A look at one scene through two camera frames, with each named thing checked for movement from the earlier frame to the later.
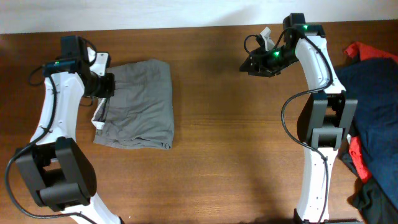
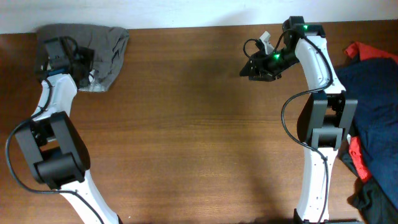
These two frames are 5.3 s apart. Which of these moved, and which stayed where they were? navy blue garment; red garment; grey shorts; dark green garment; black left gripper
Moved: grey shorts; black left gripper
Stayed: navy blue garment; dark green garment; red garment
